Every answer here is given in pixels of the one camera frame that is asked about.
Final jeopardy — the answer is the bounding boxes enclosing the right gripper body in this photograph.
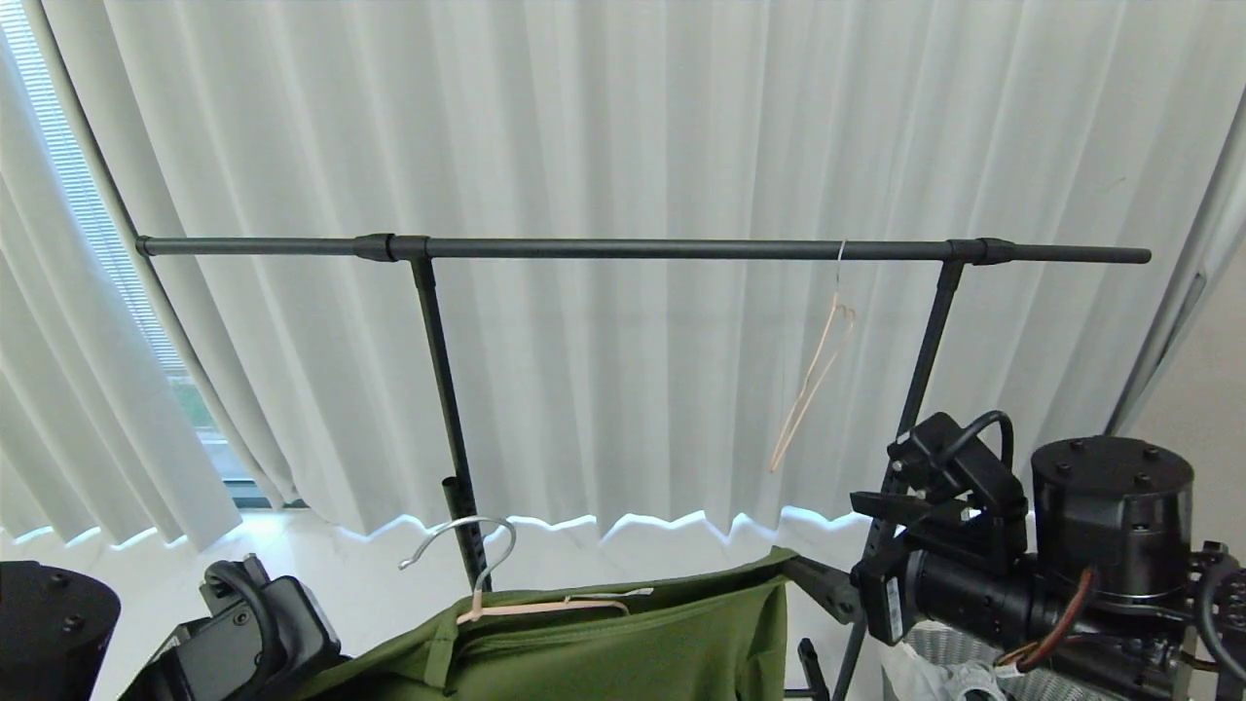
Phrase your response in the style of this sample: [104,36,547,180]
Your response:
[850,534,1038,648]

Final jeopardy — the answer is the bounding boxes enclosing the pale grey garment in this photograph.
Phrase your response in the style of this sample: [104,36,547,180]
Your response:
[881,638,1004,701]

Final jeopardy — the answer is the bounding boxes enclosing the green shirt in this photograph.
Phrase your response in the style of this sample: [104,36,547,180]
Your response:
[292,547,809,701]

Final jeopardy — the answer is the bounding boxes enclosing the pink clothes hanger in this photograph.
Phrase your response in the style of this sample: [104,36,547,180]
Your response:
[397,516,655,626]
[767,240,858,476]

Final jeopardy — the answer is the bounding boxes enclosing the white laundry basket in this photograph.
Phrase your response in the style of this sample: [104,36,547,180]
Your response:
[900,623,1120,701]

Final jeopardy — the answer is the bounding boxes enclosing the black clothes rack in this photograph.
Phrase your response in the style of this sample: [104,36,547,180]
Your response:
[136,234,1153,701]

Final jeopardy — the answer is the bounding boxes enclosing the window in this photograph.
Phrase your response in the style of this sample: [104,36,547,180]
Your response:
[0,0,308,510]

